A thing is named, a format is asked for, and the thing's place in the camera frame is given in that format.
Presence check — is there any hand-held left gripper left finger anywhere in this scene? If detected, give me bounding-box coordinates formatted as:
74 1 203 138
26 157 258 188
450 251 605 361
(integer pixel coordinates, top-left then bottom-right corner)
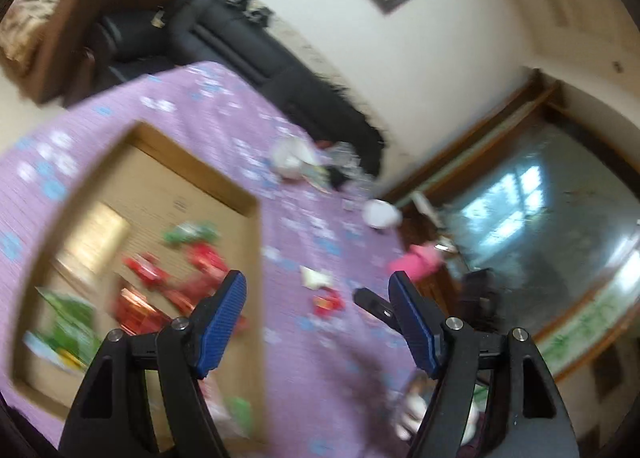
57 269 248 458

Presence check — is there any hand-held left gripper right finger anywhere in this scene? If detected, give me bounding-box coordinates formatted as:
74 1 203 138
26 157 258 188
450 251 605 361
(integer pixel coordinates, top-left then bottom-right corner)
388 271 579 458

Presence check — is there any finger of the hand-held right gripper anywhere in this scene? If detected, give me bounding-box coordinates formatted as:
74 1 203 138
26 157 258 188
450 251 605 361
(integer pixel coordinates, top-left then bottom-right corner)
352 287 397 327

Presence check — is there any red cartoon girl snack packet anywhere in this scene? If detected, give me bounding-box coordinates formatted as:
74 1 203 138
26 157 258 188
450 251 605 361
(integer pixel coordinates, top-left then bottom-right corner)
184 242 232 285

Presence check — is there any dark red foil snack packet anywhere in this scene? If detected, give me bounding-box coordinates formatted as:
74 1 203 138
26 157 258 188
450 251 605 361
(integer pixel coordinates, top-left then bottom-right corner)
112 287 169 337

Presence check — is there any shiny red snack packet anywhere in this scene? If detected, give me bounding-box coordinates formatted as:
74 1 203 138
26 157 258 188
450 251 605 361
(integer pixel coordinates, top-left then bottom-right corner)
122 252 169 287

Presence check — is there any clear green candy packet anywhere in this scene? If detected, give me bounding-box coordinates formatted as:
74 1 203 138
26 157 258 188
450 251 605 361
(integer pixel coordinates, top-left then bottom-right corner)
161 221 222 249

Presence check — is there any cardboard box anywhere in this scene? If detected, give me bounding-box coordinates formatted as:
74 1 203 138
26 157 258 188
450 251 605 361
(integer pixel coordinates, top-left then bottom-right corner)
9 120 267 458

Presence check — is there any small red candy packet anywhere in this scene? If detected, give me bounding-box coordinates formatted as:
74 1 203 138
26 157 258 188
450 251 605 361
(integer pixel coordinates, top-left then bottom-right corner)
312 287 347 321

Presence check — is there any small white red snack packet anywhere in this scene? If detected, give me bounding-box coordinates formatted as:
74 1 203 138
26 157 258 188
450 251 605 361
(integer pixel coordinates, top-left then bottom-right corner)
298 265 335 289

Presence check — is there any white paper cup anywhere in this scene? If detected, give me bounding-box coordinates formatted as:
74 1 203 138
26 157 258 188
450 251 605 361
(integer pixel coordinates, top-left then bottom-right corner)
362 198 402 230

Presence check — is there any clear plastic cup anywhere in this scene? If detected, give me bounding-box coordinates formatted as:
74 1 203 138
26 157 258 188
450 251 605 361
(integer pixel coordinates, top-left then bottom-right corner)
327 141 362 169

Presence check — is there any white mug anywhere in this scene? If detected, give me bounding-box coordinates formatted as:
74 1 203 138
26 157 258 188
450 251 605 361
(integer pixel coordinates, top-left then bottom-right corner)
269 136 319 183

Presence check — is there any black sofa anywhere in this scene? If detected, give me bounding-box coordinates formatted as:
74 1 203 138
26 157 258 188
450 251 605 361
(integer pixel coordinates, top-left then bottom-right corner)
82 0 387 179

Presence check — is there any patterned cushion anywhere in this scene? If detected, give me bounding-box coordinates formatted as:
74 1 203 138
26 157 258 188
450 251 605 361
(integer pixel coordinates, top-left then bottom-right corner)
0 0 71 79

